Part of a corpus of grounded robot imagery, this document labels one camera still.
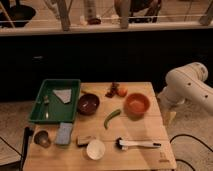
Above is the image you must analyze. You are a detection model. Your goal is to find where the white cup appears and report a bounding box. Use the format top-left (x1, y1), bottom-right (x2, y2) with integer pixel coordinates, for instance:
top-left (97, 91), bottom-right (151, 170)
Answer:
top-left (86, 139), bottom-right (105, 160)

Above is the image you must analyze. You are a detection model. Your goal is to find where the orange bowl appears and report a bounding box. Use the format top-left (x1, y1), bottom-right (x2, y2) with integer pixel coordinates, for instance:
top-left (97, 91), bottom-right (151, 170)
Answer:
top-left (123, 93), bottom-right (150, 117)

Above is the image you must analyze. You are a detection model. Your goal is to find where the grey folded cloth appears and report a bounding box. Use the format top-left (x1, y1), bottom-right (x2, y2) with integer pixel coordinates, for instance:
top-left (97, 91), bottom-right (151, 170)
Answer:
top-left (53, 89), bottom-right (72, 104)

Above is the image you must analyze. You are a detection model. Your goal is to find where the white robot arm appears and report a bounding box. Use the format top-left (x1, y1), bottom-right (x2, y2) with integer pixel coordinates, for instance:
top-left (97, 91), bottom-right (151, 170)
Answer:
top-left (157, 62), bottom-right (213, 126)

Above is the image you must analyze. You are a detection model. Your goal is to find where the blue sponge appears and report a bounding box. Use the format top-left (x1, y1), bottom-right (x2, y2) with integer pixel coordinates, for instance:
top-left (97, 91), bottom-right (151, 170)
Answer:
top-left (55, 123), bottom-right (73, 145)

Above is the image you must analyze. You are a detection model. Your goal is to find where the dark metal cup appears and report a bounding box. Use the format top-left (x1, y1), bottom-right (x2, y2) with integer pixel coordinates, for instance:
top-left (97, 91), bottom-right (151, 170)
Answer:
top-left (34, 130), bottom-right (51, 148)

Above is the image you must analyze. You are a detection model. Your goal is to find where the black round pan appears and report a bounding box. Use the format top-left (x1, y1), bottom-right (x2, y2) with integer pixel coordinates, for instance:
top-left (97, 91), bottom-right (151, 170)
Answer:
top-left (0, 5), bottom-right (36, 28)

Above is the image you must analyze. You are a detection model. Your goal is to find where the green plastic tray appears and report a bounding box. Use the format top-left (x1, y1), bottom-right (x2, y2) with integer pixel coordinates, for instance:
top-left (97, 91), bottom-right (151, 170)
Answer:
top-left (29, 79), bottom-right (81, 124)

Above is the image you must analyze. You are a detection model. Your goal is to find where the white black dish brush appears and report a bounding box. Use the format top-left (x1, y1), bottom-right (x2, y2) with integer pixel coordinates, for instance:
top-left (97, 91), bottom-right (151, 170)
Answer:
top-left (116, 137), bottom-right (161, 150)

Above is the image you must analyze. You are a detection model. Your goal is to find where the dark grape bunch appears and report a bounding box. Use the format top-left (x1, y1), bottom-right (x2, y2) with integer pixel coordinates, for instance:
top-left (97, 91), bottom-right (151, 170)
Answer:
top-left (105, 82), bottom-right (119, 98)

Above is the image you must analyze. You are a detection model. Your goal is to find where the green chili pepper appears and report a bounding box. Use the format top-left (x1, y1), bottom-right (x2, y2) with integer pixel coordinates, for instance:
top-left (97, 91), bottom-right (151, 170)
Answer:
top-left (104, 109), bottom-right (121, 129)

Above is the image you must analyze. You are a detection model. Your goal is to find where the metal spoon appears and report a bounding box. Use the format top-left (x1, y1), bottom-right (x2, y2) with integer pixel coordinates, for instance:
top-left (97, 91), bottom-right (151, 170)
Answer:
top-left (43, 96), bottom-right (49, 119)

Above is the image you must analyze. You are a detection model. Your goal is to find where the black cable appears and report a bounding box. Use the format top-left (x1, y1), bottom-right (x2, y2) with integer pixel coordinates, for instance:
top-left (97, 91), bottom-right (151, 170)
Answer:
top-left (169, 133), bottom-right (213, 171)

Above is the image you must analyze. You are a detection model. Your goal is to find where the orange fruit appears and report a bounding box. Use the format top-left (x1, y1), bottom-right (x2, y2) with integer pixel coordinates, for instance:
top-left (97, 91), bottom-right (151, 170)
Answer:
top-left (117, 86), bottom-right (128, 97)

